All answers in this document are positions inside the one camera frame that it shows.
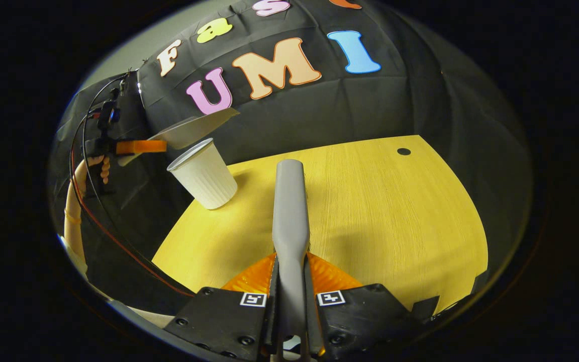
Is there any black cable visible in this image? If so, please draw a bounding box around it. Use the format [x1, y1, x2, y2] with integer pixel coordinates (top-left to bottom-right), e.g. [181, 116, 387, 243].
[81, 74, 169, 275]

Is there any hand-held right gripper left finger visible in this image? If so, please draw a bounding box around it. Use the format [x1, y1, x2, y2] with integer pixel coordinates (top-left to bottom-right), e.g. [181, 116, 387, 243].
[164, 251, 277, 360]

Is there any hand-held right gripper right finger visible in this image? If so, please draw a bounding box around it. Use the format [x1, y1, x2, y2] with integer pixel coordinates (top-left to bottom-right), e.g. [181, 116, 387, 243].
[306, 251, 441, 360]

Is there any black backdrop cloth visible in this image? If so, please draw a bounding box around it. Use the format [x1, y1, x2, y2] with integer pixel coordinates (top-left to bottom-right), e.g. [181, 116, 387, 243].
[51, 0, 529, 312]

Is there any red cable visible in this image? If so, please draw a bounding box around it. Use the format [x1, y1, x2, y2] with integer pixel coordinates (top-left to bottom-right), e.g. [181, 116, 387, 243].
[70, 148, 196, 298]

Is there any grey plastic dustpan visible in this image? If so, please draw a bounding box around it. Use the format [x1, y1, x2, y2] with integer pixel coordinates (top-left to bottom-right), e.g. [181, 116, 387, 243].
[118, 107, 240, 166]

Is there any white ribbed garbage bin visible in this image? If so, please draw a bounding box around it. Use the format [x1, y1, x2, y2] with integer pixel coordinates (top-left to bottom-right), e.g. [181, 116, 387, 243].
[167, 138, 238, 210]

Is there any small grey broom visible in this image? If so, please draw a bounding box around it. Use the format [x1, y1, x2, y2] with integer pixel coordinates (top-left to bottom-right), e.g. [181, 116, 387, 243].
[271, 159, 311, 360]

